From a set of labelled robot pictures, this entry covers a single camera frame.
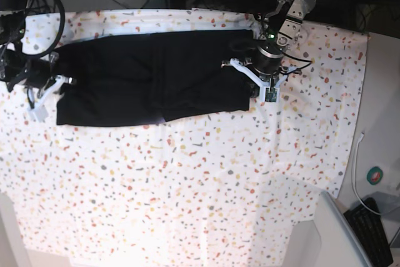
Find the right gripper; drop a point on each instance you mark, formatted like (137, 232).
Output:
(37, 108)

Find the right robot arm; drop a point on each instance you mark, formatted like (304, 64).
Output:
(35, 72)

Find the black t-shirt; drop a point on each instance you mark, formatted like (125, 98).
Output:
(143, 79)

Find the terrazzo pattern table cloth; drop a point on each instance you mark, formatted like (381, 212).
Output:
(224, 189)

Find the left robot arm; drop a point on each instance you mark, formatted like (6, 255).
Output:
(281, 24)

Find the black keyboard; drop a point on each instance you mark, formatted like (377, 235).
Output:
(369, 230)

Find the green tape roll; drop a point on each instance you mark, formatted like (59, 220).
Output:
(374, 175)

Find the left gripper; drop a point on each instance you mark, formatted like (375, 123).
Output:
(264, 77)

